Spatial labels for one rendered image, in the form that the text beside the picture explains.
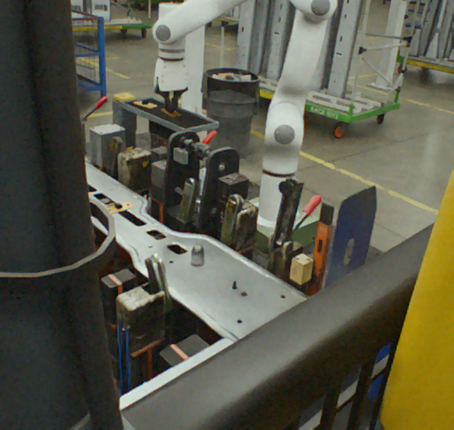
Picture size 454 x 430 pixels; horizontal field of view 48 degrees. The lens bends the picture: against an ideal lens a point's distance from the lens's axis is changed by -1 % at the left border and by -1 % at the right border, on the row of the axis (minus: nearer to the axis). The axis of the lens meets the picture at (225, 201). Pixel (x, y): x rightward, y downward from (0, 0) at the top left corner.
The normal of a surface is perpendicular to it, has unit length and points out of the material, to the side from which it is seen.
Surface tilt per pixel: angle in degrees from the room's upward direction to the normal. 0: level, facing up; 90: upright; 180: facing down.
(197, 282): 0
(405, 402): 90
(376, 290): 0
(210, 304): 0
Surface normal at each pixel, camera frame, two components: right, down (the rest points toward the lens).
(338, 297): 0.06, -0.90
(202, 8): 0.53, -0.01
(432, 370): -0.73, 0.26
